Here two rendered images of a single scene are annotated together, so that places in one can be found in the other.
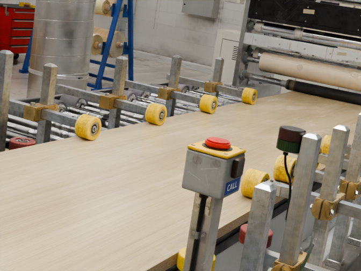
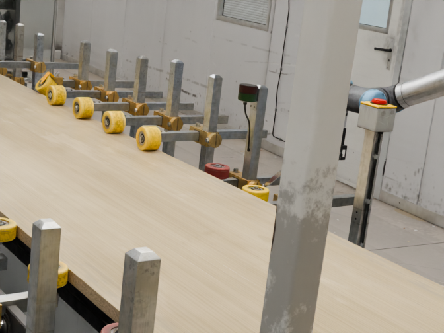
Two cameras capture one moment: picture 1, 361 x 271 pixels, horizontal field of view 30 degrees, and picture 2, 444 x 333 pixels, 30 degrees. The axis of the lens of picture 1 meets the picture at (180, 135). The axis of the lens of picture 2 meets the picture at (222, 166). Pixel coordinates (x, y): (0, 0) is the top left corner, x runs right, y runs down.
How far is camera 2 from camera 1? 2.12 m
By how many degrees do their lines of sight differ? 62
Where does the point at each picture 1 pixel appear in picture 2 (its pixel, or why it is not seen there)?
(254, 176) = (154, 131)
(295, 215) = (257, 144)
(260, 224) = not seen: hidden behind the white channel
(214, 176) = (390, 119)
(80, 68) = not seen: outside the picture
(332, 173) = (215, 111)
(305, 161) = (261, 105)
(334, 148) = (215, 92)
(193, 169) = (381, 119)
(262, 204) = not seen: hidden behind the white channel
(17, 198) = (117, 205)
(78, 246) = (229, 211)
